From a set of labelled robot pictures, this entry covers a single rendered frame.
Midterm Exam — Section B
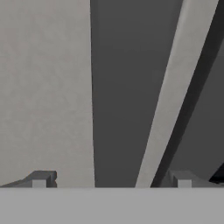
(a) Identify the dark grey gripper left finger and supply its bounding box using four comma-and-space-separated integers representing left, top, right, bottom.
0, 170, 58, 188

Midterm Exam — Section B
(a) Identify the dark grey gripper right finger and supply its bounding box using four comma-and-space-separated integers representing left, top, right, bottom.
168, 169, 224, 188

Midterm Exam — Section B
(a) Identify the dark grey fridge door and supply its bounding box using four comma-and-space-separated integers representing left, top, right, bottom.
89, 0, 224, 188

